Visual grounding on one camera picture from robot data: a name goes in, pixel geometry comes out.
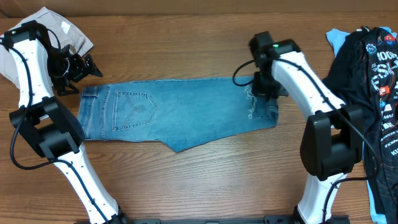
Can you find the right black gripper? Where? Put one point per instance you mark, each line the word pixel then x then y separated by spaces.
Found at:
pixel 259 91

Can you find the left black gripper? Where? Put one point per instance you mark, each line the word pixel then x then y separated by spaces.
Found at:
pixel 60 85

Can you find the light blue denim jeans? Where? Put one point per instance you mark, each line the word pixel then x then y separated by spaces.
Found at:
pixel 179 113

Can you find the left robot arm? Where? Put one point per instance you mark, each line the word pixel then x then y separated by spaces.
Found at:
pixel 45 73

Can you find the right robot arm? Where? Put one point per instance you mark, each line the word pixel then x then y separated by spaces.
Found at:
pixel 332 141

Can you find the light blue t-shirt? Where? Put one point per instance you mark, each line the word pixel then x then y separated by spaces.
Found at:
pixel 337 39

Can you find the black printed jersey shirt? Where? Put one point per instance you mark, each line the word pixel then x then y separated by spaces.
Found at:
pixel 373 102

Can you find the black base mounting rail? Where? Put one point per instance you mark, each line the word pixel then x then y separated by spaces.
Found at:
pixel 211 221

